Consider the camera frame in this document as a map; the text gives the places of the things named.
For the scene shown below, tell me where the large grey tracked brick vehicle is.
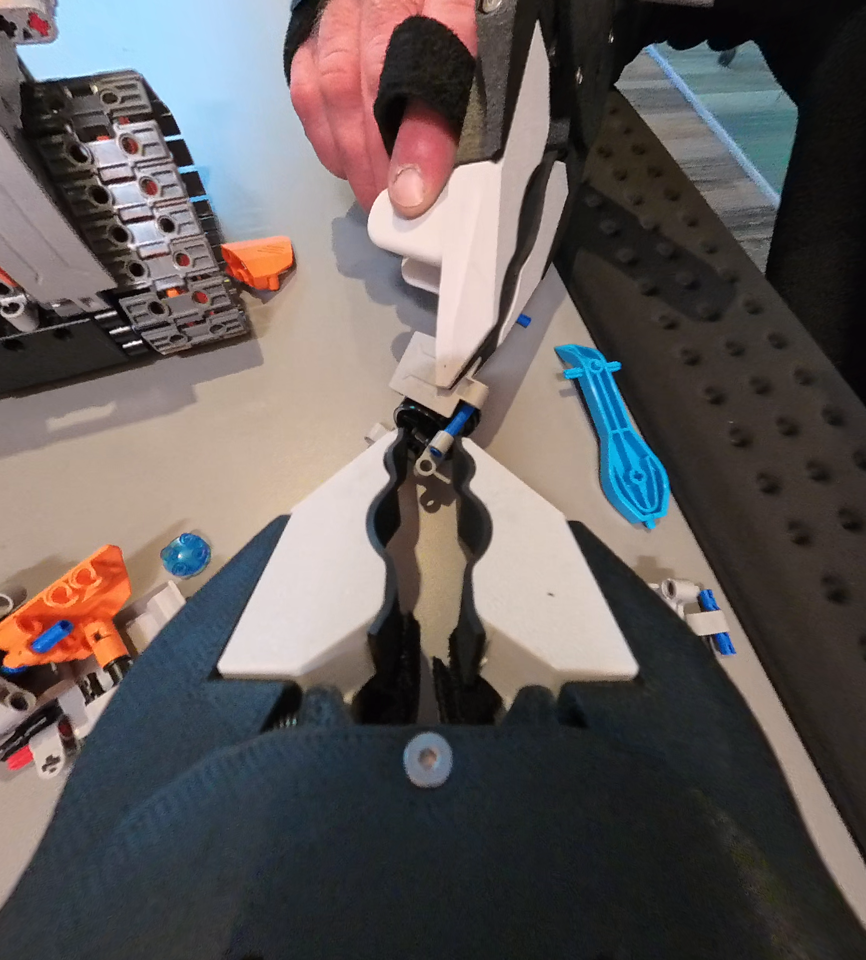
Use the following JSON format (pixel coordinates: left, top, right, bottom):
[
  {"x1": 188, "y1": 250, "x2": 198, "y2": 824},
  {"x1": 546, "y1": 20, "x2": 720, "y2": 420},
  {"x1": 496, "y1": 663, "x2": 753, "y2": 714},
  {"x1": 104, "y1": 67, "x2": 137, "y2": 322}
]
[{"x1": 0, "y1": 0, "x2": 254, "y2": 406}]

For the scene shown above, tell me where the orange wedge brick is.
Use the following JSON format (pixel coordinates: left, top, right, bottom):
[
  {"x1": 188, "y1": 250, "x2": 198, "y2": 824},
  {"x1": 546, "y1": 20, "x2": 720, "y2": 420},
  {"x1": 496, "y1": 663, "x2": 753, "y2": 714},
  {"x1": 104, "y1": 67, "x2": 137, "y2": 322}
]
[{"x1": 220, "y1": 237, "x2": 296, "y2": 294}]

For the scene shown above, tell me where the small grey orange brick assembly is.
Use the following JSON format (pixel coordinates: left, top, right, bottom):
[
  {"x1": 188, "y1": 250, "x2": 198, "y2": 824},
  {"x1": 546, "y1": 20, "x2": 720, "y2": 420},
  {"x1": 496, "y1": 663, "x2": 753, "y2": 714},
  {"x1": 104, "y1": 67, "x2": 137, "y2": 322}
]
[{"x1": 0, "y1": 548, "x2": 191, "y2": 781}]

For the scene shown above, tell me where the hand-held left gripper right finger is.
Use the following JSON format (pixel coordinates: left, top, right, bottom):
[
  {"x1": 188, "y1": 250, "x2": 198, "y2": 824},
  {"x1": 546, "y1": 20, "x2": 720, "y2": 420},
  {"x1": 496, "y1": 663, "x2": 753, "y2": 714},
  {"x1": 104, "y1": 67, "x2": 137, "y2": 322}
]
[{"x1": 456, "y1": 438, "x2": 641, "y2": 706}]

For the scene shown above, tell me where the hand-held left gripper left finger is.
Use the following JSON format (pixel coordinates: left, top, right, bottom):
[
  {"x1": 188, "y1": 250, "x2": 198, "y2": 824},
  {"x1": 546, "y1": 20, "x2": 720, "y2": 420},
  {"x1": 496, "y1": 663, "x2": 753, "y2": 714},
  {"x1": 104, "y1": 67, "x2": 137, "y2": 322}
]
[{"x1": 216, "y1": 438, "x2": 411, "y2": 706}]

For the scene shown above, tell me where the person's right hand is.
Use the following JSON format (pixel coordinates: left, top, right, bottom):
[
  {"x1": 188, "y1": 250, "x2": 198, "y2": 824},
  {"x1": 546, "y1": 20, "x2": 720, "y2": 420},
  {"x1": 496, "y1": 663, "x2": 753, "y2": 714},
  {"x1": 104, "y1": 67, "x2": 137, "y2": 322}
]
[{"x1": 286, "y1": 0, "x2": 482, "y2": 219}]

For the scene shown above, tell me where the light blue paddle piece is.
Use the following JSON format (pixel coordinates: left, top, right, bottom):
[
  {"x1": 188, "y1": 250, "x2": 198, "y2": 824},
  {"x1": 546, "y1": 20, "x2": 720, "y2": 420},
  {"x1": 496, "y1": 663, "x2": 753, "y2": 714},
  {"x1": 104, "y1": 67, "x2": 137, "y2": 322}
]
[{"x1": 553, "y1": 342, "x2": 674, "y2": 529}]

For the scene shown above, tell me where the grey axle connector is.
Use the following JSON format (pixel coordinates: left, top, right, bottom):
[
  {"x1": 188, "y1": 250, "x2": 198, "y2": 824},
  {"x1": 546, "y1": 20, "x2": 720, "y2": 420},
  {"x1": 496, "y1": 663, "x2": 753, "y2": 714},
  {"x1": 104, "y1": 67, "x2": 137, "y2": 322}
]
[{"x1": 415, "y1": 405, "x2": 483, "y2": 480}]

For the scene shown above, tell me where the grey sleeve with blue pins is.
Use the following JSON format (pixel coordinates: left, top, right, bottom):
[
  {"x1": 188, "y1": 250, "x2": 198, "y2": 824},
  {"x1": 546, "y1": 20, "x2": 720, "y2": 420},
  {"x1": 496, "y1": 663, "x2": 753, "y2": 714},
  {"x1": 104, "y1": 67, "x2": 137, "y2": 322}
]
[{"x1": 651, "y1": 575, "x2": 737, "y2": 658}]

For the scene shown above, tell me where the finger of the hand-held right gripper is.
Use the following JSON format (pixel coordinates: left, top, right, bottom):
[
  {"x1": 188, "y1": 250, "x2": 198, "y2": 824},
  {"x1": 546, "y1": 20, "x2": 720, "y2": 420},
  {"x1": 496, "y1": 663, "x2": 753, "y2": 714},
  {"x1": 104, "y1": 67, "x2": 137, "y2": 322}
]
[
  {"x1": 468, "y1": 155, "x2": 575, "y2": 379},
  {"x1": 433, "y1": 23, "x2": 554, "y2": 387}
]

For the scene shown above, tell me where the person's black clothing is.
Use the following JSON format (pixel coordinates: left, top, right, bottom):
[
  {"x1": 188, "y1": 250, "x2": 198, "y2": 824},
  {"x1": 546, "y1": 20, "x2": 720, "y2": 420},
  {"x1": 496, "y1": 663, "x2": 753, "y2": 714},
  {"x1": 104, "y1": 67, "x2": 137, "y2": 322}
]
[{"x1": 613, "y1": 0, "x2": 866, "y2": 466}]

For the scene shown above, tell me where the blue transparent round stud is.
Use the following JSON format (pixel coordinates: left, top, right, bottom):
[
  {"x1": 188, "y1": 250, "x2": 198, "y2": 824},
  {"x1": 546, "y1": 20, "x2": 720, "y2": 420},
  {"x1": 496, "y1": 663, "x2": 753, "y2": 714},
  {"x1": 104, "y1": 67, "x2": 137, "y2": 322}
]
[{"x1": 160, "y1": 528, "x2": 212, "y2": 583}]

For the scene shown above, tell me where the black dimpled foam mat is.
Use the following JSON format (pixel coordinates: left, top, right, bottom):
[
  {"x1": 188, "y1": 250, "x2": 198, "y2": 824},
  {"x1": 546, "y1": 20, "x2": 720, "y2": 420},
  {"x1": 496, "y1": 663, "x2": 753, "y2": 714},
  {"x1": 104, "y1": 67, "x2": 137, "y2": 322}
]
[{"x1": 553, "y1": 90, "x2": 866, "y2": 960}]

